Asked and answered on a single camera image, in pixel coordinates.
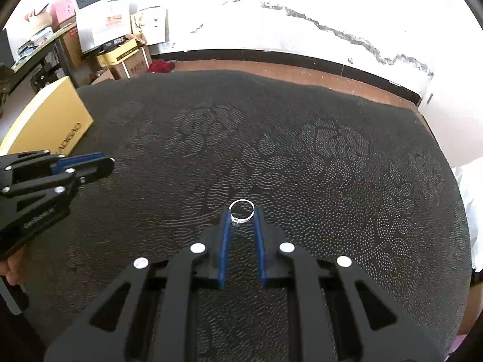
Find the silver ring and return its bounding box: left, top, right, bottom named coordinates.
left=229, top=198, right=256, bottom=226

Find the pink box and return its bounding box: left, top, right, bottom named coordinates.
left=50, top=0, right=78, bottom=30

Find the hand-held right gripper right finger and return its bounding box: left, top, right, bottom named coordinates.
left=253, top=206, right=445, bottom=362

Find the yellow box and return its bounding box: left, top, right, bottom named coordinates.
left=96, top=41, right=139, bottom=69
left=0, top=76, right=94, bottom=158

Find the brown cardboard box red mark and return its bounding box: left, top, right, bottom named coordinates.
left=60, top=26, right=86, bottom=69

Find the beige orange box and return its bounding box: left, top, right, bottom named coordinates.
left=23, top=5, right=53, bottom=35

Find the flat yellow box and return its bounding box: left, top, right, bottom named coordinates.
left=96, top=41, right=139, bottom=69

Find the red cloth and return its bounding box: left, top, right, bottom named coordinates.
left=149, top=59, right=176, bottom=75

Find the dark floral mat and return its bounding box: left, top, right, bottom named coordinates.
left=21, top=69, right=475, bottom=362

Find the white box orange print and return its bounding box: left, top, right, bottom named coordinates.
left=75, top=2, right=131, bottom=54

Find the person's left hand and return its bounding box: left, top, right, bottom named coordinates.
left=0, top=245, right=28, bottom=286

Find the black desk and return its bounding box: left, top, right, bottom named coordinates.
left=0, top=22, right=78, bottom=97

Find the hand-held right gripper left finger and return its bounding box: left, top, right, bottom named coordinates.
left=43, top=207, right=232, bottom=362

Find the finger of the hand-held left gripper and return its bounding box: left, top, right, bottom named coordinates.
left=0, top=157, right=116, bottom=212
left=0, top=150, right=108, bottom=177

